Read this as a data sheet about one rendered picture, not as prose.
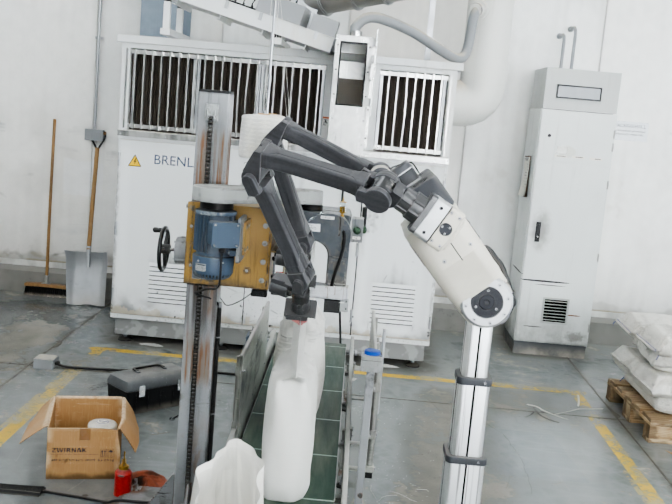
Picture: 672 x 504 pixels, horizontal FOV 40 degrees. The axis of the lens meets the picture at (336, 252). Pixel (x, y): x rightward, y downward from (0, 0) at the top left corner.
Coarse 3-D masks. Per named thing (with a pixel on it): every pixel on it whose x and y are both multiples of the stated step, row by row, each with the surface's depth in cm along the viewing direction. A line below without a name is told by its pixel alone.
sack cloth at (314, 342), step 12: (288, 324) 378; (312, 324) 376; (324, 324) 393; (288, 336) 378; (312, 336) 378; (276, 348) 388; (288, 348) 380; (312, 348) 380; (324, 348) 394; (324, 360) 391; (324, 372) 392
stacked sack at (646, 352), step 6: (636, 342) 578; (642, 348) 562; (648, 348) 549; (642, 354) 560; (648, 354) 542; (654, 354) 534; (648, 360) 544; (654, 360) 532; (660, 360) 531; (666, 360) 531; (654, 366) 531; (660, 366) 529; (666, 366) 529
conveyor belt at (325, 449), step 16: (336, 352) 515; (336, 368) 483; (336, 384) 456; (256, 400) 421; (320, 400) 429; (336, 400) 431; (256, 416) 399; (320, 416) 406; (336, 416) 408; (256, 432) 380; (320, 432) 386; (336, 432) 388; (256, 448) 362; (320, 448) 368; (336, 448) 370; (320, 464) 352; (336, 464) 353; (320, 480) 337; (304, 496) 322; (320, 496) 323
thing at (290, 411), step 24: (288, 360) 323; (312, 360) 336; (288, 384) 309; (312, 384) 314; (288, 408) 308; (312, 408) 317; (264, 432) 315; (288, 432) 309; (312, 432) 322; (264, 456) 313; (288, 456) 310; (264, 480) 314; (288, 480) 311
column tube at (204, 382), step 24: (216, 96) 345; (216, 144) 348; (216, 168) 349; (192, 192) 351; (192, 288) 356; (192, 312) 358; (216, 312) 360; (192, 336) 359; (192, 360) 361; (192, 408) 364; (192, 456) 367; (192, 480) 369
